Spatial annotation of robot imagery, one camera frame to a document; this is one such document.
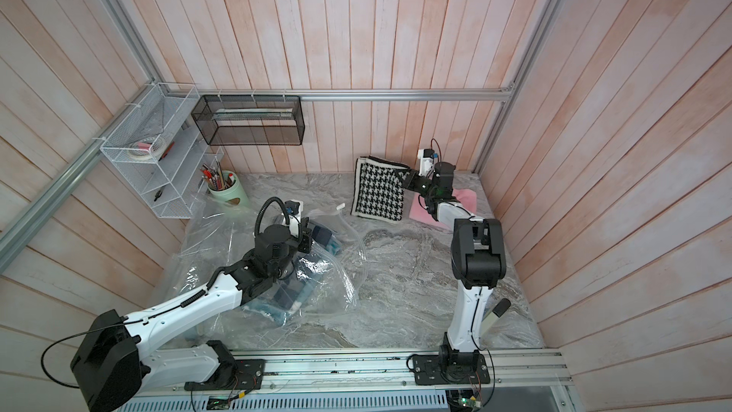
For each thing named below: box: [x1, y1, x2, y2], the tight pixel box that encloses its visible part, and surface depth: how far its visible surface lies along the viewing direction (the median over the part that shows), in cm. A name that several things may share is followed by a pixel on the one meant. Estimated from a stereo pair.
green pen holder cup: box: [206, 169, 250, 208], surface depth 100 cm
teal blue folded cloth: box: [243, 222, 341, 323], surface depth 79 cm
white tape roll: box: [126, 137, 165, 161], surface depth 75 cm
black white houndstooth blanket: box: [350, 155, 411, 222], surface depth 101 cm
